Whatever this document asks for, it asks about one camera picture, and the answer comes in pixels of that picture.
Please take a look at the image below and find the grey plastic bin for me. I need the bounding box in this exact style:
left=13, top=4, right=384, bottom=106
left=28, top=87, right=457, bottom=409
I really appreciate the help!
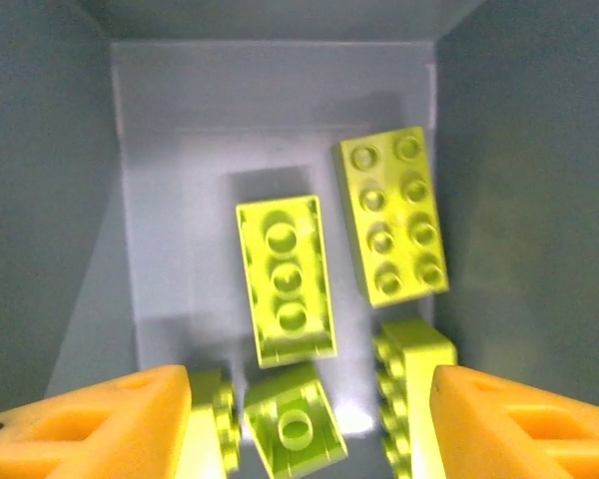
left=0, top=0, right=599, bottom=479

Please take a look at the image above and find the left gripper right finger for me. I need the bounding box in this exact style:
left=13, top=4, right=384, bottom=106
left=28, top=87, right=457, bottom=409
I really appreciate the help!
left=428, top=364, right=599, bottom=479

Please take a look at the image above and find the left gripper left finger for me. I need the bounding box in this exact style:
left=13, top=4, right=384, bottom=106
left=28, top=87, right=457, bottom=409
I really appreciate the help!
left=0, top=364, right=194, bottom=479

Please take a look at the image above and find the green long lego brick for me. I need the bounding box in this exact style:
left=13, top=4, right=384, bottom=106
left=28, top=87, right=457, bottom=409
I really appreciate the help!
left=236, top=194, right=339, bottom=369
left=373, top=318, right=458, bottom=479
left=333, top=126, right=450, bottom=308

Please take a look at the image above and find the green small lego brick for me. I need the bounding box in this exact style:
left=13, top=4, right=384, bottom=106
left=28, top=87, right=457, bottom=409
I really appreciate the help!
left=189, top=368, right=242, bottom=473
left=243, top=362, right=349, bottom=479

